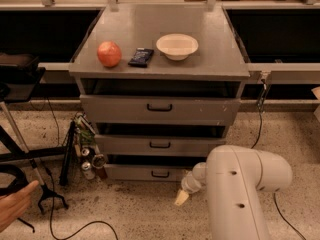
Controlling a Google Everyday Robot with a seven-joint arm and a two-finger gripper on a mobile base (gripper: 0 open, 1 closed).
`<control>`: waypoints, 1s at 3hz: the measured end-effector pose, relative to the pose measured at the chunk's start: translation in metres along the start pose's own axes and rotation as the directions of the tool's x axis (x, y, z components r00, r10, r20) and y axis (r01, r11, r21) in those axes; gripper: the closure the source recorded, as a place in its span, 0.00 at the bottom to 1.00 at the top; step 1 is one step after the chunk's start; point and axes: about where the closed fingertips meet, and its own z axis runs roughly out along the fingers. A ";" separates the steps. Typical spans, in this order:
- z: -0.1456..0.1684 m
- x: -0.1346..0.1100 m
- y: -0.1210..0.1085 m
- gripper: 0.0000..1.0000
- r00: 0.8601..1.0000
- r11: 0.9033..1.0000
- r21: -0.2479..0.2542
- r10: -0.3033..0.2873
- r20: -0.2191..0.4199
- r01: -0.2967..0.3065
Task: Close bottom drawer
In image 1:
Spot red apple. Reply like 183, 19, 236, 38
97, 41, 122, 68

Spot grey top drawer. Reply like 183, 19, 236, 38
80, 95, 240, 126

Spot black tripod stand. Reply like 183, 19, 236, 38
0, 101, 76, 234

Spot green snack bag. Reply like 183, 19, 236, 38
74, 114, 95, 146

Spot white bowl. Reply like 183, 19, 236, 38
156, 34, 199, 61

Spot brown glass jar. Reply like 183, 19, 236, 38
92, 154, 107, 179

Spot silver soda can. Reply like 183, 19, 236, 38
81, 161, 95, 180

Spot grey drawer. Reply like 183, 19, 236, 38
104, 155, 206, 182
95, 135, 225, 157
80, 95, 240, 126

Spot person's hand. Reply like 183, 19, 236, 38
0, 180, 39, 232

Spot black tray on stand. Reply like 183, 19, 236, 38
0, 53, 46, 103

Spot black power cable right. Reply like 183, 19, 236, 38
250, 80, 307, 240

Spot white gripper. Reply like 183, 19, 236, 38
174, 171, 202, 206

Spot dark blue snack packet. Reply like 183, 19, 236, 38
128, 48, 154, 68

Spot grey middle drawer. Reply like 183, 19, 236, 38
95, 135, 225, 157

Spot grey bottom drawer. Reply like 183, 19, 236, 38
104, 155, 206, 182

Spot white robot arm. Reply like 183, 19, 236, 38
175, 145, 293, 240

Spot grey wooden drawer cabinet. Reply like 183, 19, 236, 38
68, 3, 251, 172

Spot black floor cable left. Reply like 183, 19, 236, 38
29, 97, 120, 240

